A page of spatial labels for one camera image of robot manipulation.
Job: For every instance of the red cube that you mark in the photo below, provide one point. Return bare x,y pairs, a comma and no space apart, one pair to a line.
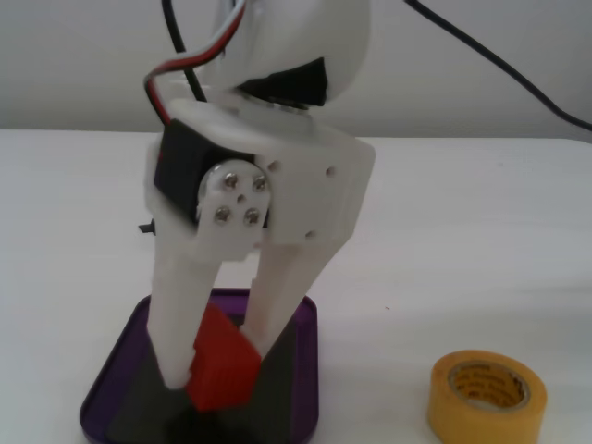
222,365

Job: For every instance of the yellow tape roll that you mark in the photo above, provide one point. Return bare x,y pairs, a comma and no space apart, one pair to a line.
462,416

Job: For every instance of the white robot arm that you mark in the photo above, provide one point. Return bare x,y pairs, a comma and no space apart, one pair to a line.
300,32

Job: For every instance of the purple metal tray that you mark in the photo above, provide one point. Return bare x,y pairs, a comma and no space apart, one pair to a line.
307,393

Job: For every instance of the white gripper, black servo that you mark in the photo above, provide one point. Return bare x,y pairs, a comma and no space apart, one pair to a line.
309,185

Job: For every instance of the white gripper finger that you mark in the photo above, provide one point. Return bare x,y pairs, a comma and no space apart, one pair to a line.
180,287

